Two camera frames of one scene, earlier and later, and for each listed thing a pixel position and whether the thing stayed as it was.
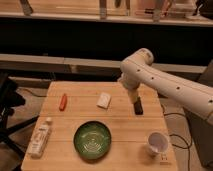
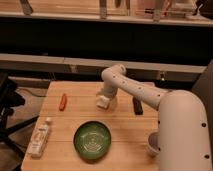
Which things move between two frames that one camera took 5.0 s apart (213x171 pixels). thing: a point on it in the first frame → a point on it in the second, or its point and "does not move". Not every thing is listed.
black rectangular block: [138, 109] does not move
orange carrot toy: [63, 102] does not move
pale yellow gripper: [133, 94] → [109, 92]
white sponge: [103, 100] does not move
